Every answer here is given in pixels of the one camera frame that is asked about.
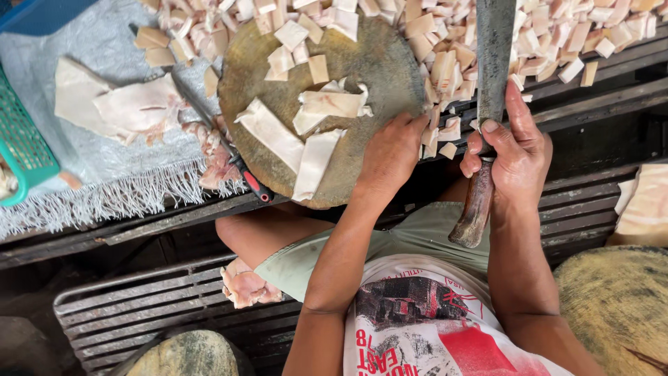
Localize person's left hand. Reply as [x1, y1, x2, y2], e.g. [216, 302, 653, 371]
[354, 112, 432, 209]

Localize person's right hand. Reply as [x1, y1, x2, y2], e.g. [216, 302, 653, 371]
[459, 80, 553, 211]

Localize round wooden chopping board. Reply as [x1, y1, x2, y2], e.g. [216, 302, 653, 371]
[217, 13, 427, 210]

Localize cleaver with wooden handle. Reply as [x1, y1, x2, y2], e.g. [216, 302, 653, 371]
[448, 0, 517, 249]

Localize wide pork skin piece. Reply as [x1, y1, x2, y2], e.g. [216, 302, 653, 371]
[297, 78, 374, 120]

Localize small folded pork skin piece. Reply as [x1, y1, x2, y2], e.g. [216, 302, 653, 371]
[292, 107, 329, 137]

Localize long pork skin strip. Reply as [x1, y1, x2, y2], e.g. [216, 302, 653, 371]
[291, 128, 346, 203]
[234, 97, 307, 174]

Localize heap of cut pork skin squares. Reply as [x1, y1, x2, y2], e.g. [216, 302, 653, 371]
[133, 0, 668, 160]

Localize grey-green shorts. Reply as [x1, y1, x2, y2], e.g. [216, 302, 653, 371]
[254, 201, 494, 305]

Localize person's leg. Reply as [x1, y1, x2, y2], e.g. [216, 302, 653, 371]
[215, 201, 336, 270]

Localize white printed t-shirt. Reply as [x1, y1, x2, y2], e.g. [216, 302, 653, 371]
[342, 254, 575, 376]

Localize dark slatted grate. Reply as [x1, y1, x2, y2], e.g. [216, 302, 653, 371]
[536, 164, 641, 263]

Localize pink pork trimmings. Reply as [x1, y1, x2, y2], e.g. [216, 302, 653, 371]
[182, 116, 247, 192]

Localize pink pork chunk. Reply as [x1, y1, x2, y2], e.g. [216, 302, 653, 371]
[220, 256, 284, 310]

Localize stack of pork skin slabs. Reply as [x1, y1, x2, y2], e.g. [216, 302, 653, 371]
[605, 163, 668, 249]

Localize large pinkish pork skin slab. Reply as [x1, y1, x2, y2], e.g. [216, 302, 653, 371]
[93, 73, 190, 147]

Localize yellowish wooden chopping block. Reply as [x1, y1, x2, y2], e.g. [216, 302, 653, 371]
[553, 245, 668, 376]

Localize dark metal grate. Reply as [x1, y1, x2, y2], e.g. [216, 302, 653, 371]
[52, 253, 304, 376]

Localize grey fringed cloth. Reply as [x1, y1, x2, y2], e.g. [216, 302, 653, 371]
[0, 0, 249, 241]

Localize greenish wooden chopping block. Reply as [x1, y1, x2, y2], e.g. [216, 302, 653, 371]
[124, 329, 242, 376]

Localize large pale pork skin slab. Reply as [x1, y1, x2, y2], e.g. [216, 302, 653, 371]
[54, 56, 122, 140]

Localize green plastic basket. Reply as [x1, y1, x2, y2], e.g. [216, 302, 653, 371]
[0, 65, 61, 207]

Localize blue plastic container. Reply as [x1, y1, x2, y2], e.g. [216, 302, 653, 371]
[0, 0, 98, 37]

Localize knife with red black handle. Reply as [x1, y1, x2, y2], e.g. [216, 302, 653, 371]
[129, 23, 276, 204]

